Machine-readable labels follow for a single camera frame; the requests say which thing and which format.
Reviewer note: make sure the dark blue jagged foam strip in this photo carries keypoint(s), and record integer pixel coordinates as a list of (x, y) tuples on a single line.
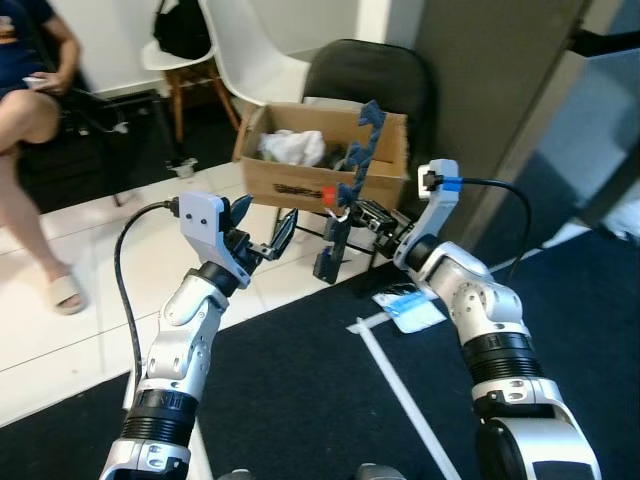
[(362, 150)]

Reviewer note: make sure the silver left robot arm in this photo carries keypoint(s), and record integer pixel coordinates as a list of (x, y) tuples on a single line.
[(175, 350)]

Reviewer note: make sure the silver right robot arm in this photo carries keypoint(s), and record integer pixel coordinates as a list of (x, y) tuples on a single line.
[(480, 310)]

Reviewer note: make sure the white crumpled paper trash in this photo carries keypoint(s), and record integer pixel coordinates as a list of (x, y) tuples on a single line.
[(292, 147)]

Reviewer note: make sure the brown cardboard box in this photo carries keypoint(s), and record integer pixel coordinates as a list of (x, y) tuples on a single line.
[(290, 185)]

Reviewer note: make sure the blue white plastic packet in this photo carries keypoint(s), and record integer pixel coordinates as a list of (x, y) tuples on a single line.
[(410, 308)]

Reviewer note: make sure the black padded chair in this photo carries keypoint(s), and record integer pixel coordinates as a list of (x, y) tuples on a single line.
[(370, 72)]

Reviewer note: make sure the black floor carpet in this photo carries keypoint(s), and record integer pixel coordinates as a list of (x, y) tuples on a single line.
[(300, 400)]

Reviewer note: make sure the black equipment case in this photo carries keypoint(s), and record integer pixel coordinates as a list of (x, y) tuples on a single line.
[(90, 160)]

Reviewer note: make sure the white shell chair wooden legs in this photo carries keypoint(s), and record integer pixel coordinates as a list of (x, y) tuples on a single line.
[(255, 50)]

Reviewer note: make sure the beige slipper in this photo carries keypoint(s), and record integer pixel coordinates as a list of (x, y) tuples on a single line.
[(66, 293)]

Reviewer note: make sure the black bag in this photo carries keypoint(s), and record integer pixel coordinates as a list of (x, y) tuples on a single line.
[(183, 28)]

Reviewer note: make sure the grey robot left foot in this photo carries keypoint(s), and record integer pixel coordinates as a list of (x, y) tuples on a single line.
[(235, 475)]

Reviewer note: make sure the grey robot foot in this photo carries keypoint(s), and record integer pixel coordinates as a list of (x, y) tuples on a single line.
[(380, 472), (235, 475)]

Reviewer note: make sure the seated person in shorts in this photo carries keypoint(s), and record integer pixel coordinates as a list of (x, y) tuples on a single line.
[(25, 130)]

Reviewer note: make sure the grey robot right foot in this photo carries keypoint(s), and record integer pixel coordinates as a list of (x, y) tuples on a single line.
[(380, 472)]

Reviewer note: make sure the white smartphone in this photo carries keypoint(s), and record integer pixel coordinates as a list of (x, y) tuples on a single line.
[(36, 82)]

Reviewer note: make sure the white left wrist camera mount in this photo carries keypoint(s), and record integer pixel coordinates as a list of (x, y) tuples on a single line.
[(205, 225)]

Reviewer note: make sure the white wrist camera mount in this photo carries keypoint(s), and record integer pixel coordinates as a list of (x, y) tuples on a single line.
[(205, 225), (432, 215)]

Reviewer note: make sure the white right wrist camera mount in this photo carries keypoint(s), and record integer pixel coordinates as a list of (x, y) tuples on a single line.
[(432, 215)]

